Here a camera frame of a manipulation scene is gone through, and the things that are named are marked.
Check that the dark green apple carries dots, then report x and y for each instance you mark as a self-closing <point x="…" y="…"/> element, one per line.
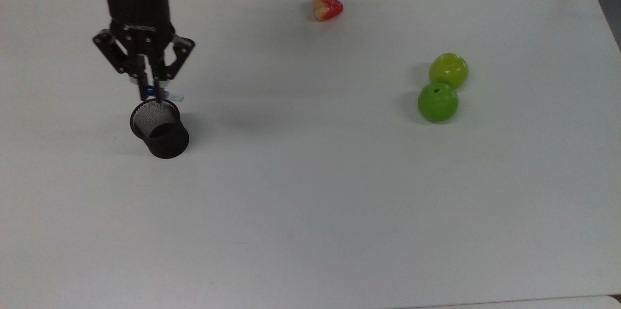
<point x="438" y="104"/>

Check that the black mesh pen cup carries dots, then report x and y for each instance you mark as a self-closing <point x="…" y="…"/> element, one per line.
<point x="170" y="144"/>

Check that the white marker pen blue cap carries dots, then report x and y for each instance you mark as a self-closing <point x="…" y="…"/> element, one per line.
<point x="175" y="97"/>

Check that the yellow-green apple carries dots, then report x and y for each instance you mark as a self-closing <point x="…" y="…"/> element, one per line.
<point x="449" y="70"/>

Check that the red yellow apple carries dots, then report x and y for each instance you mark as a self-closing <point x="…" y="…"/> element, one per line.
<point x="330" y="7"/>

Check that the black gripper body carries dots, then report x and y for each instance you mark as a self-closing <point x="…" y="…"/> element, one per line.
<point x="140" y="13"/>

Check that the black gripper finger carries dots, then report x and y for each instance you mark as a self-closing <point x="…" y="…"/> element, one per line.
<point x="123" y="61"/>
<point x="172" y="61"/>

